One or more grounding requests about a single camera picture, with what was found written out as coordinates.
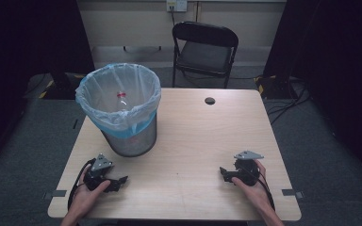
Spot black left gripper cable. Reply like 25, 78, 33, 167
66, 157, 97, 212

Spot translucent blue bin liner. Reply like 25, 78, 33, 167
74, 62, 163, 140

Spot grey table bracket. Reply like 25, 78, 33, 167
281, 188, 304, 200
42, 189, 68, 202

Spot person's left hand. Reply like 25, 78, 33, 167
71, 169, 112, 218

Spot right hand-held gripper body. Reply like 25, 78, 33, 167
230, 150, 265, 186

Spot black floor cables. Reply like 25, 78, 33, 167
264, 76, 313, 126

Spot metal mesh trash can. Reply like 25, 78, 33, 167
100, 112, 158, 158

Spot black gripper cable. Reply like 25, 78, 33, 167
66, 157, 97, 212
257, 170, 277, 212

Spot black folding chair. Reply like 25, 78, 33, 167
171, 21, 240, 89

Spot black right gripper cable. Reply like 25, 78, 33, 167
257, 170, 277, 212

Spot yellow black striped base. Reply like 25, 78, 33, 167
253, 74, 278, 96
37, 79, 56, 100

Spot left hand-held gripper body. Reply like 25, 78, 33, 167
82, 153, 114, 191

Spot white wall socket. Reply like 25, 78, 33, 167
166, 0, 189, 13

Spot black wall handle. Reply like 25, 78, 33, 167
122, 45, 163, 53

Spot dark curtain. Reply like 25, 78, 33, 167
0, 0, 96, 170
262, 0, 362, 186

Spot black wall socket cable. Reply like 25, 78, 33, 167
169, 5, 177, 28

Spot clear plastic water bottle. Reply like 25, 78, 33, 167
116, 90, 130, 113

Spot person's right hand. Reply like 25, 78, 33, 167
231, 159, 276, 214

